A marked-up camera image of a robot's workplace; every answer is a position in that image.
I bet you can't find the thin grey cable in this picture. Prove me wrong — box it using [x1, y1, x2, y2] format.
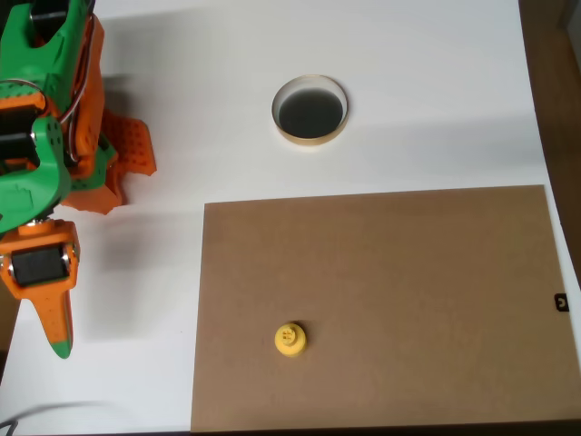
[0, 401, 113, 435]

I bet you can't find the brown fibreboard sheet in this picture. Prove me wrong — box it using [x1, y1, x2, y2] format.
[189, 183, 581, 433]

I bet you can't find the orange studded robot base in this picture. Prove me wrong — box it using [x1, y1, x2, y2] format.
[58, 108, 158, 215]

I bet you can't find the small yellow plastic piece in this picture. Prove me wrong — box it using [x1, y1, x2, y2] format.
[273, 321, 309, 360]

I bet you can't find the round dish with dark bottom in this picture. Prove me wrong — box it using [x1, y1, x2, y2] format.
[271, 74, 350, 147]

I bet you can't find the white red servo wire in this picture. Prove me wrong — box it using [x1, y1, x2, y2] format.
[0, 8, 100, 164]

